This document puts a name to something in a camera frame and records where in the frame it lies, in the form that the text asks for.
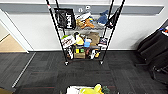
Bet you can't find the pale spotted basket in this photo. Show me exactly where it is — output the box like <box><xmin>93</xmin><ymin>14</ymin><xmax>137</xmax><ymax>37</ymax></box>
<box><xmin>64</xmin><ymin>84</ymin><xmax>118</xmax><ymax>94</ymax></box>

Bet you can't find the small yellow-green box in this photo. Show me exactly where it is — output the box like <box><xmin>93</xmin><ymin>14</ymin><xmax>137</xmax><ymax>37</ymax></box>
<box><xmin>75</xmin><ymin>48</ymin><xmax>81</xmax><ymax>55</ymax></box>

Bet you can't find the small brown cardboard box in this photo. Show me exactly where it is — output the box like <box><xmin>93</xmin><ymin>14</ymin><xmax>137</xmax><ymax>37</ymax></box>
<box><xmin>73</xmin><ymin>52</ymin><xmax>87</xmax><ymax>60</ymax></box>

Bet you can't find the white bottle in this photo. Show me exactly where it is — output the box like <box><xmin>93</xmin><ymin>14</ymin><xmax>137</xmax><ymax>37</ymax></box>
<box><xmin>89</xmin><ymin>49</ymin><xmax>98</xmax><ymax>60</ymax></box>

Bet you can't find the large brown cardboard box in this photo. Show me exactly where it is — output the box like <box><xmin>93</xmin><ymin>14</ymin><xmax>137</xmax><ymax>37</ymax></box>
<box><xmin>87</xmin><ymin>31</ymin><xmax>102</xmax><ymax>47</ymax></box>

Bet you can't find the dark bottle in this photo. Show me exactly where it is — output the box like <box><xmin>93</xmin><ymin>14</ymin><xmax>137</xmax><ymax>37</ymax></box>
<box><xmin>65</xmin><ymin>46</ymin><xmax>75</xmax><ymax>60</ymax></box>

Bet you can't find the orange bottle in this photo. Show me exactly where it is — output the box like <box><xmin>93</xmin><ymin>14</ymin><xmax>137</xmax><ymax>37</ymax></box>
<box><xmin>95</xmin><ymin>51</ymin><xmax>101</xmax><ymax>60</ymax></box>

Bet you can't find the white printed snack bag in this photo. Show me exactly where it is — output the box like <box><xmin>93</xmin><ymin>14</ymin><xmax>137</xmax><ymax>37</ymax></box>
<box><xmin>60</xmin><ymin>34</ymin><xmax>77</xmax><ymax>49</ymax></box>

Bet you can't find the dark printed box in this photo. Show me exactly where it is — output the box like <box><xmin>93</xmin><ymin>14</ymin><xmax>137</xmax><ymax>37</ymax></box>
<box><xmin>98</xmin><ymin>37</ymin><xmax>109</xmax><ymax>50</ymax></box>

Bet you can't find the orange plush toy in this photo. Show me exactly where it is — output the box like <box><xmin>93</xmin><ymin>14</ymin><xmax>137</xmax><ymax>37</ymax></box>
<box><xmin>75</xmin><ymin>17</ymin><xmax>98</xmax><ymax>31</ymax></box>

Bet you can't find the white grey toy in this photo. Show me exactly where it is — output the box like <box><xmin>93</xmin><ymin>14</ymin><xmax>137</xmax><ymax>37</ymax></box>
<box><xmin>75</xmin><ymin>11</ymin><xmax>94</xmax><ymax>22</ymax></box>

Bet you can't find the black bag white print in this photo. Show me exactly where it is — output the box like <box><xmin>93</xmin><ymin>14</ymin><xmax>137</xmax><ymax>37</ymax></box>
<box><xmin>53</xmin><ymin>7</ymin><xmax>77</xmax><ymax>30</ymax></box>

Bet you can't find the blue plush toy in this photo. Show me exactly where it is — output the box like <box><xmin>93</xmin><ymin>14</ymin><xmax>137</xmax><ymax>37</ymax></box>
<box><xmin>96</xmin><ymin>9</ymin><xmax>110</xmax><ymax>28</ymax></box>

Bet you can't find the plain black bag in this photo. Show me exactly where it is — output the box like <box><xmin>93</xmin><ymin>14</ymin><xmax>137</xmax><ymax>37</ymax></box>
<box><xmin>106</xmin><ymin>7</ymin><xmax>122</xmax><ymax>29</ymax></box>

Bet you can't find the yellow plush toy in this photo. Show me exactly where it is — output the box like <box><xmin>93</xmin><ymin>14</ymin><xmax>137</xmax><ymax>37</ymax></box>
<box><xmin>79</xmin><ymin>83</ymin><xmax>104</xmax><ymax>94</ymax></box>

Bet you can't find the green plush piece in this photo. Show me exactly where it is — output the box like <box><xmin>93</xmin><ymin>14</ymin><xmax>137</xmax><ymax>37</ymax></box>
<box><xmin>101</xmin><ymin>85</ymin><xmax>111</xmax><ymax>94</ymax></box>

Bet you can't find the wooden door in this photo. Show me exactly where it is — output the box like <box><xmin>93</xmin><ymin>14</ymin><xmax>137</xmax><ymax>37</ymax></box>
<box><xmin>0</xmin><ymin>87</ymin><xmax>15</xmax><ymax>94</ymax></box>

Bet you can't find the black wire shelf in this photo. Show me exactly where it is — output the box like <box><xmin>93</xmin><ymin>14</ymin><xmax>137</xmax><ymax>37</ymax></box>
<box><xmin>45</xmin><ymin>0</ymin><xmax>127</xmax><ymax>66</ymax></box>

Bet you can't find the white wall band socket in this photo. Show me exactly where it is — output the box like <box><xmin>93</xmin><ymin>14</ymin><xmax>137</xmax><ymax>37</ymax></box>
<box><xmin>78</xmin><ymin>4</ymin><xmax>91</xmax><ymax>12</ymax></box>

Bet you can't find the white door frame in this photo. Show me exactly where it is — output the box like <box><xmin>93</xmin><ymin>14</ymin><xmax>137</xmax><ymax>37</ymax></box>
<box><xmin>0</xmin><ymin>8</ymin><xmax>35</xmax><ymax>54</ymax></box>

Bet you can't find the long grey wall band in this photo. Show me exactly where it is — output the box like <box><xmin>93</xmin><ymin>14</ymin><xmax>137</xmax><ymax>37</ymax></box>
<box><xmin>0</xmin><ymin>2</ymin><xmax>168</xmax><ymax>16</ymax></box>

